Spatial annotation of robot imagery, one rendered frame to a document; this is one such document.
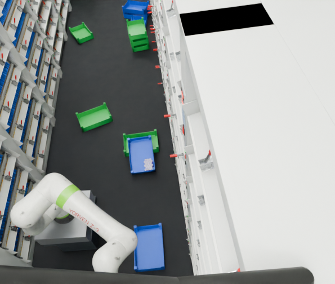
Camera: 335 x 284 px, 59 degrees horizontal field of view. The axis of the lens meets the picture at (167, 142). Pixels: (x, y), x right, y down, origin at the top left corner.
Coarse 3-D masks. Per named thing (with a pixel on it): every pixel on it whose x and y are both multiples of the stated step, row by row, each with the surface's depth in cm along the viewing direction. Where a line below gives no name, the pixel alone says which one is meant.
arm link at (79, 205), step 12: (72, 204) 131; (84, 204) 132; (84, 216) 130; (96, 216) 130; (108, 216) 132; (96, 228) 128; (108, 228) 127; (120, 228) 128; (108, 240) 127; (120, 240) 123; (132, 240) 126
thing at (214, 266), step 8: (192, 144) 97; (192, 152) 101; (192, 160) 100; (192, 168) 98; (200, 184) 94; (200, 192) 93; (200, 200) 91; (200, 208) 90; (200, 216) 88; (208, 224) 86; (208, 232) 85; (208, 240) 84; (208, 248) 82; (208, 256) 81; (216, 256) 81; (216, 264) 80; (216, 272) 78
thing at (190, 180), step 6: (192, 180) 116; (192, 186) 117; (192, 192) 115; (192, 198) 114; (198, 210) 110; (198, 216) 109; (198, 222) 106; (198, 228) 107; (198, 234) 105; (204, 246) 102; (204, 252) 101; (204, 258) 100; (204, 264) 99; (210, 270) 97
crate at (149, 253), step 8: (160, 224) 213; (136, 232) 219; (144, 232) 219; (152, 232) 218; (160, 232) 218; (144, 240) 215; (152, 240) 215; (160, 240) 214; (136, 248) 212; (144, 248) 212; (152, 248) 211; (160, 248) 211; (136, 256) 209; (144, 256) 208; (152, 256) 208; (160, 256) 208; (136, 264) 206; (144, 264) 205; (152, 264) 205; (160, 264) 204
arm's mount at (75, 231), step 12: (84, 192) 200; (48, 228) 186; (60, 228) 186; (72, 228) 186; (84, 228) 186; (36, 240) 183; (48, 240) 184; (60, 240) 185; (72, 240) 186; (84, 240) 187
